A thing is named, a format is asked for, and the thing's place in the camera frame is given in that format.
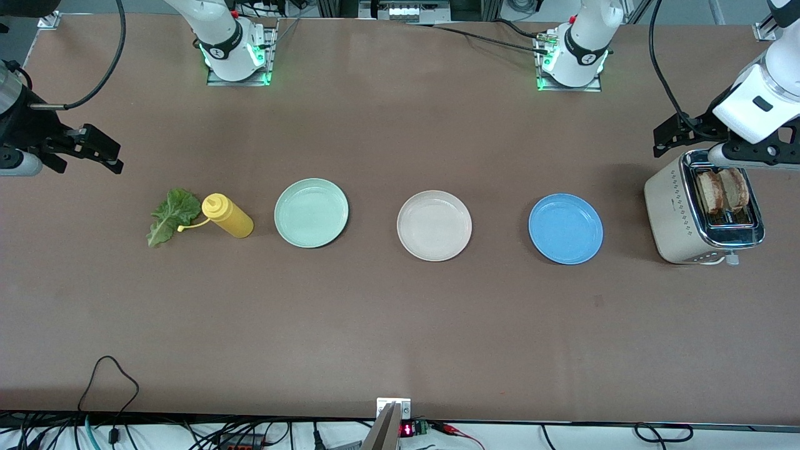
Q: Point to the green terminal block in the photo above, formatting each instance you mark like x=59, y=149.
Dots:
x=422, y=427

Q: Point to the small metal mounting bracket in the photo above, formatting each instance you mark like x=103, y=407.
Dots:
x=403, y=406

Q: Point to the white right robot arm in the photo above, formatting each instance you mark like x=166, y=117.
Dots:
x=225, y=31

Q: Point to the beige chrome toaster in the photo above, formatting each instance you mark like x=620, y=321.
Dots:
x=672, y=212

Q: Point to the metal table corner bracket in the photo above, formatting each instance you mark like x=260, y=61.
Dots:
x=764, y=31
x=49, y=20

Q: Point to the grey metal camera post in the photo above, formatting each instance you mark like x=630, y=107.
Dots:
x=381, y=434

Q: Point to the yellow squeeze bottle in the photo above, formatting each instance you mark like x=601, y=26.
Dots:
x=230, y=217

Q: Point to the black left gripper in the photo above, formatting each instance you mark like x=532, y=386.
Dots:
x=701, y=123

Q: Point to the red digit display module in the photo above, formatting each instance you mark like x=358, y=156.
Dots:
x=407, y=429

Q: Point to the blue plate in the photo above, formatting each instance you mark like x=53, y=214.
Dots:
x=565, y=229

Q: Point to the green lettuce leaf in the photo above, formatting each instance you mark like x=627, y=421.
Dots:
x=172, y=212

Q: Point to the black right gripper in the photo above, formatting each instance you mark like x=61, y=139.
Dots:
x=26, y=128

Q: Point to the light green plate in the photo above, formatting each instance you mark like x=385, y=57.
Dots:
x=311, y=212

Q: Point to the beige plate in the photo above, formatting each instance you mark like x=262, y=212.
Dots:
x=434, y=225

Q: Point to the red clip lead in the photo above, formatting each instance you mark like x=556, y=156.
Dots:
x=456, y=431

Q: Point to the toasted bread slice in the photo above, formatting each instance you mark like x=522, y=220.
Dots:
x=736, y=189
x=709, y=192

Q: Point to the black power unit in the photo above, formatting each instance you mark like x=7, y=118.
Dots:
x=403, y=11

